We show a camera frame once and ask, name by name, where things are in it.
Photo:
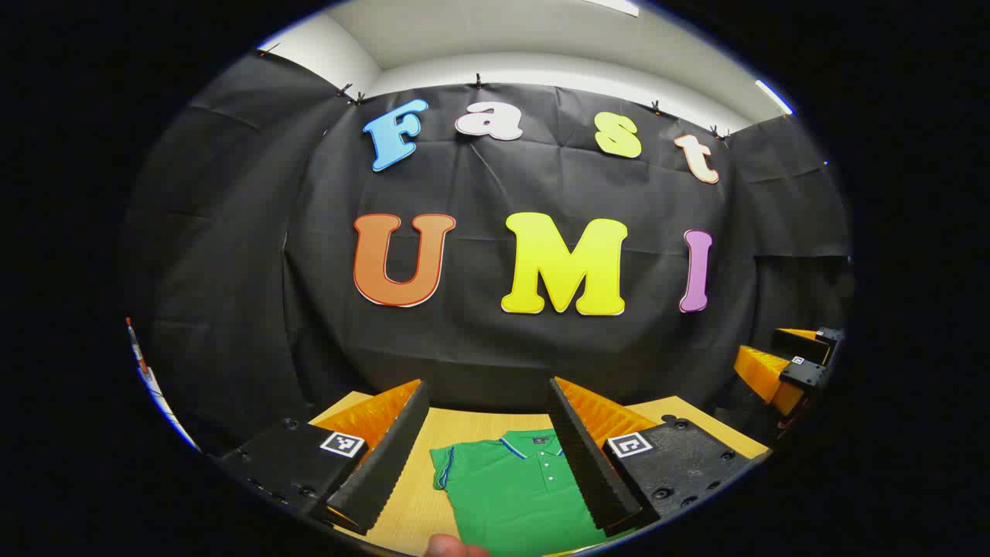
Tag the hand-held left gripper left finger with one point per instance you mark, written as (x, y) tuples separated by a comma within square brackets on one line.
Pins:
[(387, 464)]

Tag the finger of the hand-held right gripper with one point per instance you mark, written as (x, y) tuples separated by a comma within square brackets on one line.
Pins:
[(800, 340), (762, 375)]

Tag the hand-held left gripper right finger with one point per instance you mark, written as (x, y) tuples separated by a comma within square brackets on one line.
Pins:
[(588, 464)]

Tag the green T-shirt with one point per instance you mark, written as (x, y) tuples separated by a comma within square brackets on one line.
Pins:
[(510, 495)]

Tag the black backdrop cloth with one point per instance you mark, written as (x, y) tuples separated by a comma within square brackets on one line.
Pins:
[(479, 348)]

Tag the ceiling light panel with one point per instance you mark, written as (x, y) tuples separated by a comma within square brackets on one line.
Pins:
[(773, 97), (615, 6)]

